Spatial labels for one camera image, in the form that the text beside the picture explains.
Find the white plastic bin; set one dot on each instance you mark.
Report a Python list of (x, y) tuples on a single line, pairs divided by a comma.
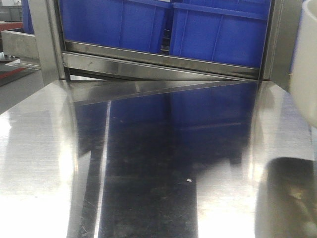
[(303, 82)]

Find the blue crate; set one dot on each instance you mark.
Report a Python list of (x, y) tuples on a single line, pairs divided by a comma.
[(26, 18), (129, 24), (225, 31)]

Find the blue crate right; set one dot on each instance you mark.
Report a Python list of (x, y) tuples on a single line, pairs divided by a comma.
[(225, 31)]

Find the blue crate far left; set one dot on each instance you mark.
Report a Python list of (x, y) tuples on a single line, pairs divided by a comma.
[(26, 18)]

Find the stainless steel shelf frame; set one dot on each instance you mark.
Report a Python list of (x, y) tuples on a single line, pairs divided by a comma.
[(57, 58)]

